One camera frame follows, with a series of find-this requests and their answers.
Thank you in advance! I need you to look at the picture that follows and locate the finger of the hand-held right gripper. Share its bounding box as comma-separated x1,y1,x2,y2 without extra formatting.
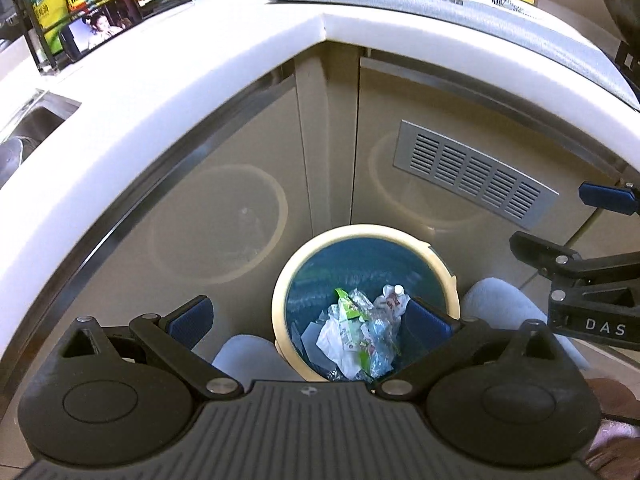
509,231,640,291
578,182,640,217

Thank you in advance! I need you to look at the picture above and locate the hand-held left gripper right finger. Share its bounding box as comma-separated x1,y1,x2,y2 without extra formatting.
372,297,571,403

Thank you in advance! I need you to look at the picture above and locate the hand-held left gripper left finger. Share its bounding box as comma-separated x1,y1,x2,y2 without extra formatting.
60,295,246,401

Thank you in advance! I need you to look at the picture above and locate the white spout pouch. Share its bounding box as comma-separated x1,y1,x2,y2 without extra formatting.
372,284,412,318

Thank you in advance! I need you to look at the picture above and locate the trash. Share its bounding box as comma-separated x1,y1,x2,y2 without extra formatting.
350,290,406,378

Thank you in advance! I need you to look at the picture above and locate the green and white pouch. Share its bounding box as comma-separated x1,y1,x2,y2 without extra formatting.
334,287,376,356

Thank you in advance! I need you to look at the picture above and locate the cream rimmed trash bin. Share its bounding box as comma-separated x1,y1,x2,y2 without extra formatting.
271,224,461,383

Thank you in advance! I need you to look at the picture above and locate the person's right leg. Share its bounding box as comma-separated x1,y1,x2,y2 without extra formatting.
460,276,593,376

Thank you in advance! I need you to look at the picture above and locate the person's leg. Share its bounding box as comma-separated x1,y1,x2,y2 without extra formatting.
212,332,301,383
460,276,593,376

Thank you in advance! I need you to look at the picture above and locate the person's left leg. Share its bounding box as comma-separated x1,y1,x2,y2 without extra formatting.
212,332,301,383

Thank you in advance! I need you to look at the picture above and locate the person's right foot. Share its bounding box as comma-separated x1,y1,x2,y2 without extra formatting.
585,377,640,418

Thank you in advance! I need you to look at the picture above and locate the white crumpled wrapper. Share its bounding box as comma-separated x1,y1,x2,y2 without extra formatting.
316,317,361,381

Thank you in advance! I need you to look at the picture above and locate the grey metal vent grille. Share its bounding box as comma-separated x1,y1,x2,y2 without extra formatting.
392,120,560,225

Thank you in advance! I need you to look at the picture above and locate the pink slipper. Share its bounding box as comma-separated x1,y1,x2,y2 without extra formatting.
585,417,640,471

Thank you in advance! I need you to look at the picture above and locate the black gas stove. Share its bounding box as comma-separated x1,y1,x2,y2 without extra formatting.
615,40,640,86

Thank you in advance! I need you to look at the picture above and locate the black wok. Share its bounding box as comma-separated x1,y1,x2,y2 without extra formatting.
596,0,640,46

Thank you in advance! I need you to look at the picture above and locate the grey fabric mat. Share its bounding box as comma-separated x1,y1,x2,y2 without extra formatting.
262,0,640,111

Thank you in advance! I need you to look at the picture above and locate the steel kitchen sink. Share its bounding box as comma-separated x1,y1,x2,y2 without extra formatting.
0,89,82,188

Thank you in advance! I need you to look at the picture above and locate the black smartphone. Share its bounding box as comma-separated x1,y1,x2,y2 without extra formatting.
59,0,143,63

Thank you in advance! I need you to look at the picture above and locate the black wire rack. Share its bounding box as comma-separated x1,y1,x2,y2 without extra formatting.
12,0,218,73

